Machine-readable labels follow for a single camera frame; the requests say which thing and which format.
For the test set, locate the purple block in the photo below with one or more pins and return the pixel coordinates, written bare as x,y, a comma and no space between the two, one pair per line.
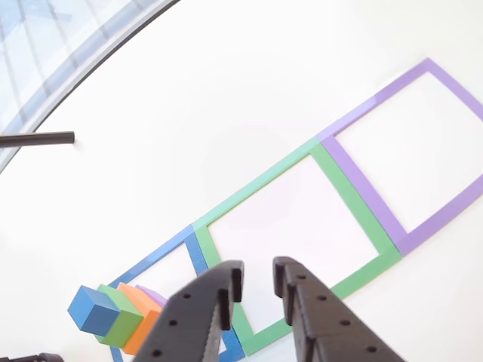
154,296

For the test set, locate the orange cube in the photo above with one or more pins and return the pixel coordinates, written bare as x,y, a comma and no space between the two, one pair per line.
141,332

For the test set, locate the green cube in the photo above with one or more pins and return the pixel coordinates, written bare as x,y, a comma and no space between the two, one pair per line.
124,320

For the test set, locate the small blue cube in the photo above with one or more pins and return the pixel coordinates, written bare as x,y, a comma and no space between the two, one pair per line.
92,309

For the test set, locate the black tripod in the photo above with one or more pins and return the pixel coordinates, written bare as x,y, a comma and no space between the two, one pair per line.
37,138

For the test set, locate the blue square frame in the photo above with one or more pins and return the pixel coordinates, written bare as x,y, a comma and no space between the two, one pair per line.
198,252

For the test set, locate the green square frame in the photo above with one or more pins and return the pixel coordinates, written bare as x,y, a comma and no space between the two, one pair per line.
347,196

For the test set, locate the purple square frame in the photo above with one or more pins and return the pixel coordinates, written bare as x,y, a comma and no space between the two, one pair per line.
362,184

